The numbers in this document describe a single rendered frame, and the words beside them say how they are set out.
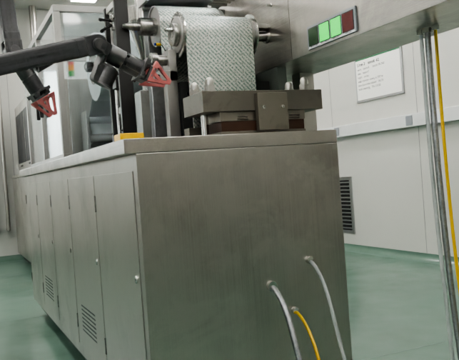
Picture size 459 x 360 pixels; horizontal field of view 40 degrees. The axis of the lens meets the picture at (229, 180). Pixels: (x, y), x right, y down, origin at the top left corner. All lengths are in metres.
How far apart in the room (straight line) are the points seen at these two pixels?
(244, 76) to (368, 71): 3.59
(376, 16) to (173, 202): 0.72
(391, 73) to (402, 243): 1.38
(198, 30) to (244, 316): 0.90
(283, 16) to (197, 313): 1.00
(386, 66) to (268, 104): 3.61
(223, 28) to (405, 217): 3.51
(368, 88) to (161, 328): 4.18
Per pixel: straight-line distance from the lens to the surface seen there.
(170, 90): 2.10
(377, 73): 5.54
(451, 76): 4.92
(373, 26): 1.76
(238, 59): 2.12
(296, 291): 1.90
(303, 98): 1.98
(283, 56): 2.16
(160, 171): 1.71
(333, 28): 1.90
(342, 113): 5.98
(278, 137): 1.85
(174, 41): 2.09
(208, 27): 2.10
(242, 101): 1.88
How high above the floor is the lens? 0.79
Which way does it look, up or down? 1 degrees down
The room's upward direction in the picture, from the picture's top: 4 degrees counter-clockwise
